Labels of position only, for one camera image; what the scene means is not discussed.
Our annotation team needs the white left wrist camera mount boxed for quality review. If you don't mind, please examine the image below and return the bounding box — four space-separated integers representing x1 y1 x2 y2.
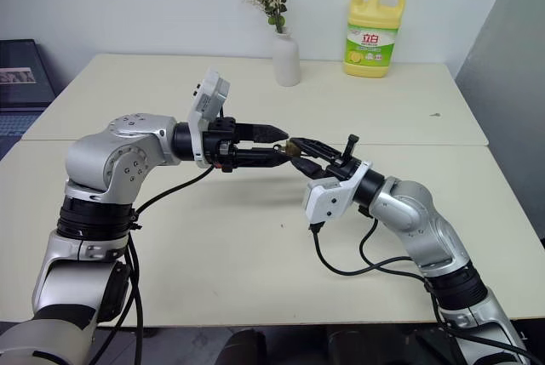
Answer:
186 67 232 169

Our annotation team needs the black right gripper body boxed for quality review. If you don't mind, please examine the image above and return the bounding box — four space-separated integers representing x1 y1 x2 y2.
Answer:
318 134 364 180

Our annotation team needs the grey partition panel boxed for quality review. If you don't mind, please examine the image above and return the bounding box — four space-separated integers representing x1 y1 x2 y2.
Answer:
454 0 545 241

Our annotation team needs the yellow dish soap bottle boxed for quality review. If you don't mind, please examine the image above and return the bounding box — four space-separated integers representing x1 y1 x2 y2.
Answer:
341 0 406 78

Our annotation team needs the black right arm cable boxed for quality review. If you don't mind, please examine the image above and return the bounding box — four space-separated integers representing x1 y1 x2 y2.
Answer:
308 214 545 365

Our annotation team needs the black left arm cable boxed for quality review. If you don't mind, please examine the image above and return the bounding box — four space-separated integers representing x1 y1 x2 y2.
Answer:
113 163 215 331

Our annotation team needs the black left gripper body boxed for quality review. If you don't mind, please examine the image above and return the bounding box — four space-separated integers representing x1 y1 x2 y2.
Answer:
202 116 240 174

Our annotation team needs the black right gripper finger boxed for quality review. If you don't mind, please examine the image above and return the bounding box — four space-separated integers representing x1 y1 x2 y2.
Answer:
291 136 344 162
290 156 328 180

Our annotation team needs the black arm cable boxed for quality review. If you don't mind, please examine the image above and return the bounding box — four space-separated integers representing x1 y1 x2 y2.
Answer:
113 163 215 331
308 214 545 365

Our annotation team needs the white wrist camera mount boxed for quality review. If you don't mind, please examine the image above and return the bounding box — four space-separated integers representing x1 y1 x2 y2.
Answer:
186 67 232 169
301 160 374 226

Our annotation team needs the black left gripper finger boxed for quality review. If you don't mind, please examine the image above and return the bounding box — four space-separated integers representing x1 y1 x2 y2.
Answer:
236 123 291 144
234 146 295 170

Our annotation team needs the dark laptop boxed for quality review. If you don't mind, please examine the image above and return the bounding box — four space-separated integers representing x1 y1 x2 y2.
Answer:
0 38 59 162

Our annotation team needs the white ceramic vase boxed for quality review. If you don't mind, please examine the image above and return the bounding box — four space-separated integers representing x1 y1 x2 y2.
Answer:
272 31 301 87

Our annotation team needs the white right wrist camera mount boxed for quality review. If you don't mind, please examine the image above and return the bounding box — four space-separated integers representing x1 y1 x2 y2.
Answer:
301 160 374 226

